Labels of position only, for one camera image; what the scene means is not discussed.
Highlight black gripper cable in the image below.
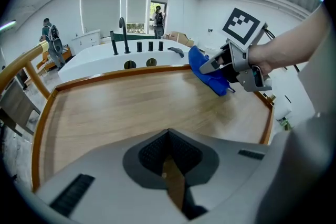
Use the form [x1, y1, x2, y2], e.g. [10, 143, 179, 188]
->
[261, 26, 276, 40]

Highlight green bathtub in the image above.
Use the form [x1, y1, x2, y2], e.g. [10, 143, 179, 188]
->
[112, 31, 159, 42]

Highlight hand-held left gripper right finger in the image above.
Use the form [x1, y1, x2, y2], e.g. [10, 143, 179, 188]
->
[167, 129, 273, 224]

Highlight narrow white roller blind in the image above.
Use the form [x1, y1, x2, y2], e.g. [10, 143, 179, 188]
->
[126, 0, 150, 25]

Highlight wide white roller blind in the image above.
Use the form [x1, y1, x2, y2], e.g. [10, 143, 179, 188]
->
[80, 0, 123, 35]

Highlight dark grey cloth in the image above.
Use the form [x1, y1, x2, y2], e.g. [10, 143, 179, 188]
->
[166, 46, 186, 59]

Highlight open cardboard box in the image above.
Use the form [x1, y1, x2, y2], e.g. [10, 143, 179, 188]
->
[167, 31, 197, 48]

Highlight dark wooden vanity desk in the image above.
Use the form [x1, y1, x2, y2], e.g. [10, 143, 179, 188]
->
[0, 80, 42, 137]

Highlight black gooseneck faucet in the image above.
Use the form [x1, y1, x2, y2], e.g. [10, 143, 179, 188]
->
[118, 17, 131, 55]

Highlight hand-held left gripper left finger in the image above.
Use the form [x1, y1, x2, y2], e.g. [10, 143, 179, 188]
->
[36, 129, 190, 224]

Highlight wooden serving cart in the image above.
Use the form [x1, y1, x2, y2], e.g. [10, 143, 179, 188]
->
[0, 40, 276, 212]

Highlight white drawer cabinet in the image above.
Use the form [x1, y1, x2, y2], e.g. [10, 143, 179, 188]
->
[71, 29, 102, 57]

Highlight blue cloth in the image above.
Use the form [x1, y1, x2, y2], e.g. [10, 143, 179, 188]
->
[187, 45, 236, 98]

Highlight person's right forearm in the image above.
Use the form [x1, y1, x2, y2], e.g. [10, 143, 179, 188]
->
[247, 6, 328, 76]

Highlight white bathtub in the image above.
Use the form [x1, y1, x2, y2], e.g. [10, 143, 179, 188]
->
[57, 39, 201, 85]

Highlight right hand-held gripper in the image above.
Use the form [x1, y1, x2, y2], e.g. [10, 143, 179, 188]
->
[199, 7, 274, 93]

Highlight white toilet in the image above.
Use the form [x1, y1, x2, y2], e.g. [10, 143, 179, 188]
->
[272, 93, 295, 126]

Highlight black hand shower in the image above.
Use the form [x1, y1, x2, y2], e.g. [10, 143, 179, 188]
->
[109, 30, 120, 56]

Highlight orange sofa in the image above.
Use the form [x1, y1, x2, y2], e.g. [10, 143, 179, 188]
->
[36, 46, 72, 73]

